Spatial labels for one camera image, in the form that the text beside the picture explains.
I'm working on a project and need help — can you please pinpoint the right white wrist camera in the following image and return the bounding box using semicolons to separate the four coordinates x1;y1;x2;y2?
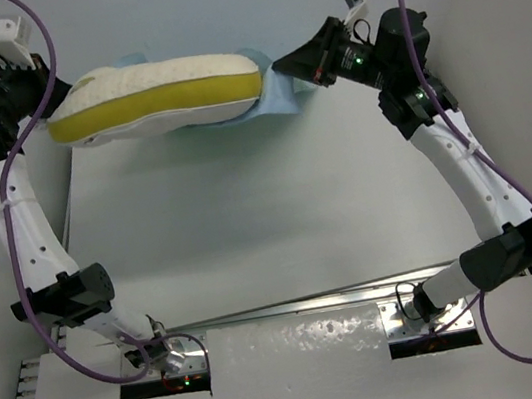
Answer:
344;0;368;24

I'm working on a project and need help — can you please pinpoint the white front cover panel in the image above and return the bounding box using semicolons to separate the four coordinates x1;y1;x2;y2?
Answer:
5;274;532;399

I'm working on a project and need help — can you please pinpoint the cream pillow with yellow edge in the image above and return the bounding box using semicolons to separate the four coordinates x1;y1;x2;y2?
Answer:
47;53;264;148

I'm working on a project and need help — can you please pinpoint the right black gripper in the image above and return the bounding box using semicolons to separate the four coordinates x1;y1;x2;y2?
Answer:
268;7;398;105

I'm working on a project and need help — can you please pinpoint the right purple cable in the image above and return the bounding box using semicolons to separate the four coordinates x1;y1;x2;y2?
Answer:
350;0;532;384

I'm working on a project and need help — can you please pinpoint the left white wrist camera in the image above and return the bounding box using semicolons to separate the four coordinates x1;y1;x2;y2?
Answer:
0;16;35;70

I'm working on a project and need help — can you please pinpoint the light blue pillowcase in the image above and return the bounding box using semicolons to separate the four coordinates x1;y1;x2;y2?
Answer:
116;49;312;140

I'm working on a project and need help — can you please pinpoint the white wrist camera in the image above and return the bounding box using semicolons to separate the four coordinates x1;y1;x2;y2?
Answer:
0;16;35;70
344;0;368;24

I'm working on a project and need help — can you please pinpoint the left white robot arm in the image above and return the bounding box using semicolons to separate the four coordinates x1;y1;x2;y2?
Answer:
0;53;176;384

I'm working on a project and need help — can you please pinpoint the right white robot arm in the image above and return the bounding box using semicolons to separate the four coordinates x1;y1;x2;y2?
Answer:
272;8;532;322

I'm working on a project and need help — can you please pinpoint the aluminium frame rail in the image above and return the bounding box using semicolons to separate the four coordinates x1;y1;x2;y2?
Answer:
0;46;532;399

